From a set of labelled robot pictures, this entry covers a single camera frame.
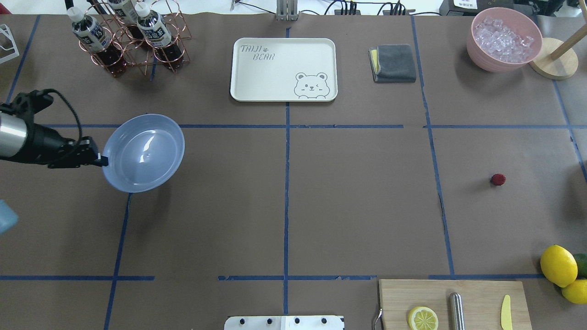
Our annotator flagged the green lime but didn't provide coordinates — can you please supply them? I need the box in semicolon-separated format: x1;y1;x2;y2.
573;253;587;279

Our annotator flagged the tea bottle front right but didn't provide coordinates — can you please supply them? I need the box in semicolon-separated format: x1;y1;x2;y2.
134;2;184;71

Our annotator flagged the tea bottle front left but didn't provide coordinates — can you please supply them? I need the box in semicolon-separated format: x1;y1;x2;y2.
66;6;127;77

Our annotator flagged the tea bottle back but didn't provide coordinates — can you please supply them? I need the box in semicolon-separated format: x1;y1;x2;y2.
107;0;149;48

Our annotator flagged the yellow plastic knife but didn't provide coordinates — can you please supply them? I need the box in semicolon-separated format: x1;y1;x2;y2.
500;294;512;330

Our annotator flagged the pink bowl of ice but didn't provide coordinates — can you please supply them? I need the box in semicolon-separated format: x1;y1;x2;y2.
467;7;543;72

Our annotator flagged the grey folded cloth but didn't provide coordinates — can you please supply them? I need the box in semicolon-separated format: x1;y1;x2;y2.
368;44;416;83

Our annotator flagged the blue plastic plate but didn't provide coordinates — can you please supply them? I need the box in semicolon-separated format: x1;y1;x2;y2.
102;114;185;193

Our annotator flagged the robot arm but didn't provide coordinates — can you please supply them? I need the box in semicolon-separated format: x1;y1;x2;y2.
0;88;109;169

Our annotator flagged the tea bottle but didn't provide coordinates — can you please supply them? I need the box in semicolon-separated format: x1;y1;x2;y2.
134;2;184;71
66;6;127;77
107;0;149;48

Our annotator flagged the halved lemon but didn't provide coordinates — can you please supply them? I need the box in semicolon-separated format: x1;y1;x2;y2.
407;306;439;330

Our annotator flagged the cream bear tray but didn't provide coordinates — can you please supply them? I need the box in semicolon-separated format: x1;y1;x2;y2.
229;38;339;102

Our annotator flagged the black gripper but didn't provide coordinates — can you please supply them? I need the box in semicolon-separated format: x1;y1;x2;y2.
48;137;109;169

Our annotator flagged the wooden cutting board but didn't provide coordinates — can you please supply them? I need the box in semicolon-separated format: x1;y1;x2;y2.
379;279;532;330

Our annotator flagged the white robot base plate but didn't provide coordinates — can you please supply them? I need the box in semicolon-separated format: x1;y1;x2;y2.
224;315;345;330

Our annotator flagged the large yellow lemon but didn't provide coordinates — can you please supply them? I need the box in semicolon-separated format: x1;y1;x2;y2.
540;244;578;288

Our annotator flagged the copper wire bottle rack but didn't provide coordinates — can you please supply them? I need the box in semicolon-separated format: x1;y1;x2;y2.
79;0;192;77

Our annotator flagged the wooden stand with round base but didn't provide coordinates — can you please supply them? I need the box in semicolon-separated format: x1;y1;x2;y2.
530;25;587;81

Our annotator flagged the small yellow lemon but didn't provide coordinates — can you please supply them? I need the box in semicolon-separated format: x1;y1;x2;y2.
561;279;587;304

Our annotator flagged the red strawberry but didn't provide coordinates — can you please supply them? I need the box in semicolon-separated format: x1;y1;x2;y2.
490;173;507;186

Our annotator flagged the white wire rack edge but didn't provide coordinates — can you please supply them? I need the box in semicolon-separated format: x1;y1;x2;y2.
0;24;20;64

